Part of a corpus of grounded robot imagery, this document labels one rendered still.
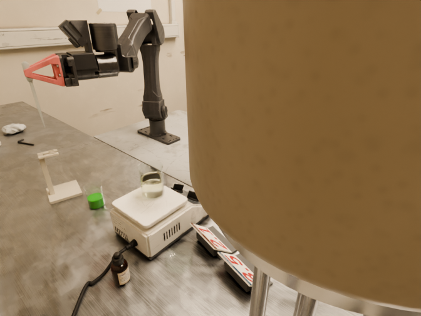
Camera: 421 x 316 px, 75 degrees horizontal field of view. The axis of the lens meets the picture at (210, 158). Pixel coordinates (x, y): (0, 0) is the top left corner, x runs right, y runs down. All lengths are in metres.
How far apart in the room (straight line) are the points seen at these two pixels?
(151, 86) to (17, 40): 0.99
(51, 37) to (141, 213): 1.50
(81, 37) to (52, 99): 1.28
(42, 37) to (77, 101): 0.42
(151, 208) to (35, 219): 0.32
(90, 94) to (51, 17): 0.49
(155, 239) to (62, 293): 0.18
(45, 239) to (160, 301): 0.31
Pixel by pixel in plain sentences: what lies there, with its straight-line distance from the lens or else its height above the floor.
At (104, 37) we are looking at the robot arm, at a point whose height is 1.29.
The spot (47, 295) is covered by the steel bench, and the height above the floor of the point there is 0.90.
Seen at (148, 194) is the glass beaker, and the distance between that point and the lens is 0.60.
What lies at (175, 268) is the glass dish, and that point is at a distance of 0.56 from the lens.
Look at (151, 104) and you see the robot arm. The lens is 1.06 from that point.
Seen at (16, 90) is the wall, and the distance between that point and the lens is 1.94.
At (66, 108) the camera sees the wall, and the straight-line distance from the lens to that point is 2.05.
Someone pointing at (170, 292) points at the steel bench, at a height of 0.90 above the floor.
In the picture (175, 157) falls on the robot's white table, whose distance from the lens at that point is 0.97.
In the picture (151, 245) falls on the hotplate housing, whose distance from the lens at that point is 0.58.
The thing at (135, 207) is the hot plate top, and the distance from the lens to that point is 0.60.
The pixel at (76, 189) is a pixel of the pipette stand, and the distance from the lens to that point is 0.86.
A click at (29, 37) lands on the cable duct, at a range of 1.90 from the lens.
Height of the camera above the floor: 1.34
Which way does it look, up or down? 27 degrees down
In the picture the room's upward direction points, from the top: straight up
